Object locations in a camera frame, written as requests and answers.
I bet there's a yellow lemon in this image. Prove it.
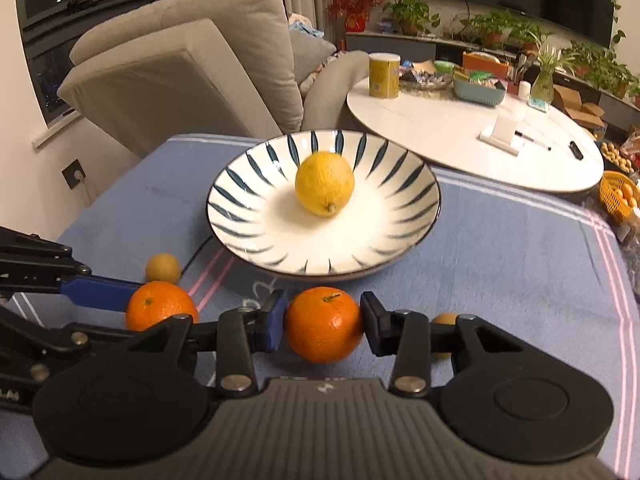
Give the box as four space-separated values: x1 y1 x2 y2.
294 151 356 218

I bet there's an orange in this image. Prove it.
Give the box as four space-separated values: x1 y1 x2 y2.
284 286 365 365
125 281 200 333

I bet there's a small brown round fruit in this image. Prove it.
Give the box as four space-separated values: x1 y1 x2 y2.
431 312 460 359
145 253 182 285

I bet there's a cardboard box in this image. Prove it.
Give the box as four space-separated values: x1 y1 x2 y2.
551 84 609 129

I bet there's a candy tray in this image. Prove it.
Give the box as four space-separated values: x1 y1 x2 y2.
399 66 454 92

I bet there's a white card stand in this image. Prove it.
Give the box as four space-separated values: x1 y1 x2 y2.
478 111 526 154

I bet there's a round white table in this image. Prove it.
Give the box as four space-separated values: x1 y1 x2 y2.
346 76 605 194

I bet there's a black bowl of small fruits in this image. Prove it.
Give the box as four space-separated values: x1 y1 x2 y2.
599 140 640 173

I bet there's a wall socket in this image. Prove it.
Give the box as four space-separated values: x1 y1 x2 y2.
61 159 87 191

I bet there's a black and white pen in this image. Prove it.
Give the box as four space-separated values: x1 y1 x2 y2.
515 131 553 151

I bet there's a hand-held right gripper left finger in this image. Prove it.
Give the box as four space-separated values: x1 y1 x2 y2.
122 289 290 395

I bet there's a beige armchair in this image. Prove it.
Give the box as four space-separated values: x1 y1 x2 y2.
56 0 371 158

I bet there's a dark window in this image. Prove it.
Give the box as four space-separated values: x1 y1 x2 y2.
15 0 167 127

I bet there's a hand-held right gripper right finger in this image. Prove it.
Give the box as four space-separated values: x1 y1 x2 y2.
360 291 523 395

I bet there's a pile of clothes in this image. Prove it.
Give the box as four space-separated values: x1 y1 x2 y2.
287 11 327 39

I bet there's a yellow basket with oranges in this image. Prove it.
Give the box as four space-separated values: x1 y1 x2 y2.
598 170 640 226

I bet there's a teal plastic basket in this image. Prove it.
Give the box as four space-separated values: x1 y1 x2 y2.
452 67 508 109

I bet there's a blue striped white bowl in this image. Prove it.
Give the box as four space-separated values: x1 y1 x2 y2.
206 130 443 281

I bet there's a potted green plant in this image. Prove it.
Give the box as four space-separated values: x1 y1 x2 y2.
510 17 555 57
599 59 640 103
384 0 442 37
459 9 516 49
561 40 610 81

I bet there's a yellow can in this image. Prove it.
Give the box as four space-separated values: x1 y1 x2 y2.
368 52 402 99

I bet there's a glass vase with plant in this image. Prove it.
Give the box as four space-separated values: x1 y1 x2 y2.
529 44 577 104

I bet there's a grey cushion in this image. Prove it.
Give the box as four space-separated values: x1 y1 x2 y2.
289 29 337 88

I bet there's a blue striped blanket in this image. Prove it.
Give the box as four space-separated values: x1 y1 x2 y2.
0 132 640 480

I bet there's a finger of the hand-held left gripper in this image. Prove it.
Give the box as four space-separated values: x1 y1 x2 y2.
0 226 143 312
0 305 151 386

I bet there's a red flower plant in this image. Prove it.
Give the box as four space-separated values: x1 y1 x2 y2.
322 0 397 37

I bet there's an orange storage box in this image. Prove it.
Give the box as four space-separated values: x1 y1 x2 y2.
462 51 511 81

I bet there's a grey television cabinet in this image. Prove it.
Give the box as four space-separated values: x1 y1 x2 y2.
345 30 640 113

